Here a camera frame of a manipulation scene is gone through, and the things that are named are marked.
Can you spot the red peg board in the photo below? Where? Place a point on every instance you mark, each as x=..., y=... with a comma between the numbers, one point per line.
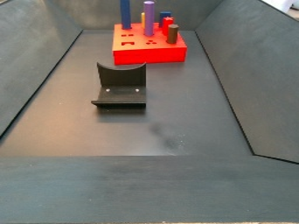
x=133, y=48

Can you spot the black curved holder stand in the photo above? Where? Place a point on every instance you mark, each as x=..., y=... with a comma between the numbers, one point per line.
x=121, y=87

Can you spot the brown hexagonal peg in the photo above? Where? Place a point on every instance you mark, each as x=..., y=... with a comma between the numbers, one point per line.
x=172, y=33

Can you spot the red star peg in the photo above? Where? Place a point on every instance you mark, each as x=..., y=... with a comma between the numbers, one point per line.
x=167, y=22

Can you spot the yellow cylinder peg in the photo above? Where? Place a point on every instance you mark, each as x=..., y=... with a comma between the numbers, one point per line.
x=143, y=19

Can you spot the short blue arch peg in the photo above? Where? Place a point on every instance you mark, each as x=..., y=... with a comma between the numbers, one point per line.
x=163, y=15

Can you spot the purple cylinder peg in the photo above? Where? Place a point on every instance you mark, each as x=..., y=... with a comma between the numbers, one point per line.
x=148, y=18

